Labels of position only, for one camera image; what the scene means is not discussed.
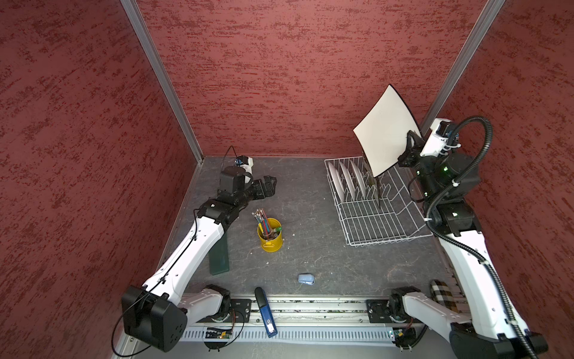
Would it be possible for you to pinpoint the yellow pencil cup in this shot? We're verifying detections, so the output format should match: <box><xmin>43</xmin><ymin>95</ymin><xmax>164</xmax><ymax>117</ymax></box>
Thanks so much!
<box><xmin>257</xmin><ymin>218</ymin><xmax>283</xmax><ymax>253</ymax></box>

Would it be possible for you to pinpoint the plaid tape roll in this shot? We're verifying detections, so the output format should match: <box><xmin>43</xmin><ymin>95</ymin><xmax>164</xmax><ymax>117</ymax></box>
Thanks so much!
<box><xmin>430</xmin><ymin>280</ymin><xmax>459</xmax><ymax>313</ymax></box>

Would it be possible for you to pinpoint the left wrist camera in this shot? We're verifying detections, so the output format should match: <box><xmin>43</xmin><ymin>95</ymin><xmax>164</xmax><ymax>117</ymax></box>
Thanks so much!
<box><xmin>235</xmin><ymin>156</ymin><xmax>254</xmax><ymax>174</ymax></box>

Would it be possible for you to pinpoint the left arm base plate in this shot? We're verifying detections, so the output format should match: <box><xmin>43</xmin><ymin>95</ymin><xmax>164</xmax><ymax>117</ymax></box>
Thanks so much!
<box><xmin>200</xmin><ymin>299</ymin><xmax>253</xmax><ymax>324</ymax></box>

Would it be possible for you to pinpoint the coloured pencils bundle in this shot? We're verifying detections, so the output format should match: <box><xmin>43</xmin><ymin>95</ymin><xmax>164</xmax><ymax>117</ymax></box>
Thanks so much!
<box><xmin>253</xmin><ymin>209</ymin><xmax>282</xmax><ymax>240</ymax></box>

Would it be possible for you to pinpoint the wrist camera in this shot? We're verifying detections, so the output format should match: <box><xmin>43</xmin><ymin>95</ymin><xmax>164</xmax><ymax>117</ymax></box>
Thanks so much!
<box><xmin>235</xmin><ymin>156</ymin><xmax>254</xmax><ymax>174</ymax></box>
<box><xmin>420</xmin><ymin>118</ymin><xmax>461</xmax><ymax>158</ymax></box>

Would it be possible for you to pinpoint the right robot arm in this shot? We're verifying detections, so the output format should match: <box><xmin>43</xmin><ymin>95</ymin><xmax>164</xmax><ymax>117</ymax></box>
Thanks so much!
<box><xmin>386</xmin><ymin>125</ymin><xmax>549</xmax><ymax>358</ymax></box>

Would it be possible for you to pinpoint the square plate white back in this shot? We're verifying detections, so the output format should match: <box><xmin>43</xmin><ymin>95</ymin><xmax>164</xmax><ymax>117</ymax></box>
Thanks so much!
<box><xmin>354</xmin><ymin>85</ymin><xmax>421</xmax><ymax>177</ymax></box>

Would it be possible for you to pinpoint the white wire dish rack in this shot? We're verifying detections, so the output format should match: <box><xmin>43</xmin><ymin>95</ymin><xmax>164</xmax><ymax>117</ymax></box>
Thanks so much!
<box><xmin>324</xmin><ymin>156</ymin><xmax>432</xmax><ymax>247</ymax></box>

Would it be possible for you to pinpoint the green rectangular block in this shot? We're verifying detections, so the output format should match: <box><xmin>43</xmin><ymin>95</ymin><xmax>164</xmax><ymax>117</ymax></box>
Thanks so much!
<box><xmin>209</xmin><ymin>234</ymin><xmax>230</xmax><ymax>276</ymax></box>

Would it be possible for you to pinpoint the light blue eraser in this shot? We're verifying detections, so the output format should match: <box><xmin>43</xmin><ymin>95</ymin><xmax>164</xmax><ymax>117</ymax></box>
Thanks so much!
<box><xmin>297</xmin><ymin>273</ymin><xmax>315</xmax><ymax>286</ymax></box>

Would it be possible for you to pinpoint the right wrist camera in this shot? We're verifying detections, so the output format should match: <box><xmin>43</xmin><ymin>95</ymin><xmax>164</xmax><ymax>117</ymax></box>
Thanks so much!
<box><xmin>420</xmin><ymin>118</ymin><xmax>461</xmax><ymax>158</ymax></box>

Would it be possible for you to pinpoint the white round plate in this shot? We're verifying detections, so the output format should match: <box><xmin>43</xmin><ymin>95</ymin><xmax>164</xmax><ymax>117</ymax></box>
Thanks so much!
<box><xmin>327</xmin><ymin>162</ymin><xmax>345</xmax><ymax>203</ymax></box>
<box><xmin>351</xmin><ymin>161</ymin><xmax>367</xmax><ymax>200</ymax></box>
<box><xmin>339</xmin><ymin>162</ymin><xmax>357</xmax><ymax>201</ymax></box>

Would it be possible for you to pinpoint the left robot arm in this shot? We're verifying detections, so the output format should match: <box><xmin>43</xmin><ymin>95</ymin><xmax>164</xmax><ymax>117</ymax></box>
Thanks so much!
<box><xmin>118</xmin><ymin>166</ymin><xmax>277</xmax><ymax>352</ymax></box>

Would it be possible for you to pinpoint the blue black stapler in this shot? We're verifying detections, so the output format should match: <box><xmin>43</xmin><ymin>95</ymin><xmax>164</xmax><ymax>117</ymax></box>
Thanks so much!
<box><xmin>254</xmin><ymin>287</ymin><xmax>278</xmax><ymax>338</ymax></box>

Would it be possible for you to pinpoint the square floral plate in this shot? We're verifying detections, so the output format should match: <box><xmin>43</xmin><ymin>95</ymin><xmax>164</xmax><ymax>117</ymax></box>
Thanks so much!
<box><xmin>363</xmin><ymin>158</ymin><xmax>382</xmax><ymax>210</ymax></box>

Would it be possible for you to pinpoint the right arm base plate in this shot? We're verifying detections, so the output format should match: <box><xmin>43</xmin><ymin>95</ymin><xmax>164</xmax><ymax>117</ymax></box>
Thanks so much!
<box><xmin>366</xmin><ymin>297</ymin><xmax>423</xmax><ymax>328</ymax></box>

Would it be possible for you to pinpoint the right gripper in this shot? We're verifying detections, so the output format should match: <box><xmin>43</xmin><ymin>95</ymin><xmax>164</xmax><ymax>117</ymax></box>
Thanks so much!
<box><xmin>397</xmin><ymin>129</ymin><xmax>448</xmax><ymax>201</ymax></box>

